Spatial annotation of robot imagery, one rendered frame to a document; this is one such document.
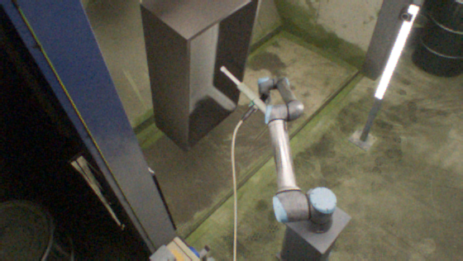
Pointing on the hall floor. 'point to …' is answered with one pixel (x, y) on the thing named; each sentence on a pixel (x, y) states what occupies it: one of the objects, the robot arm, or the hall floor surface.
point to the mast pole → (377, 103)
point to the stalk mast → (163, 255)
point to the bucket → (417, 30)
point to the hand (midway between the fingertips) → (255, 105)
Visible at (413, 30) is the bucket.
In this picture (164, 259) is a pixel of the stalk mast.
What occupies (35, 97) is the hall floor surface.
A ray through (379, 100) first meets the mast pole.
